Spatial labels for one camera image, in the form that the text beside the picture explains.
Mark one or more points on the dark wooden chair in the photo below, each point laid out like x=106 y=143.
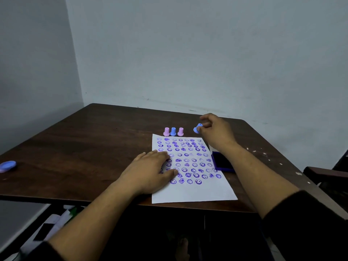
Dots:
x=323 y=173

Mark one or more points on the person's left forearm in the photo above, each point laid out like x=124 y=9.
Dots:
x=95 y=220

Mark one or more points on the person's right forearm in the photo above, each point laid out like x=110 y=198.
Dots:
x=258 y=182

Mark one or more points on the person's black sleeve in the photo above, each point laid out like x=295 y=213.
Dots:
x=307 y=231
x=43 y=254

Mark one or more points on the pink stamp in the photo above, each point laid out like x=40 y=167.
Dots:
x=180 y=131
x=166 y=131

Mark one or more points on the blue ink pad white lid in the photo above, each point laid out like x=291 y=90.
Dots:
x=221 y=161

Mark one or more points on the person's left hand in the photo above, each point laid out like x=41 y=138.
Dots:
x=146 y=173

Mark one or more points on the person's black right sleeve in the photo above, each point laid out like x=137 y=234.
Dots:
x=307 y=231

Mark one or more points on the person's bare foot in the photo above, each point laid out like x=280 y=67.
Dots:
x=182 y=248

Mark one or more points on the blue stamp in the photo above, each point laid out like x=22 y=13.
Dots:
x=173 y=131
x=197 y=129

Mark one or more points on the person's black left sleeve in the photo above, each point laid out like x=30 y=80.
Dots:
x=43 y=254

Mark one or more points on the purple oval cap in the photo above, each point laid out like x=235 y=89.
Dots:
x=6 y=166

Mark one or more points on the white paper with purple prints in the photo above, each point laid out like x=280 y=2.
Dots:
x=190 y=192

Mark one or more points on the person's right hand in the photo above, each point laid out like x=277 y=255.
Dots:
x=220 y=133

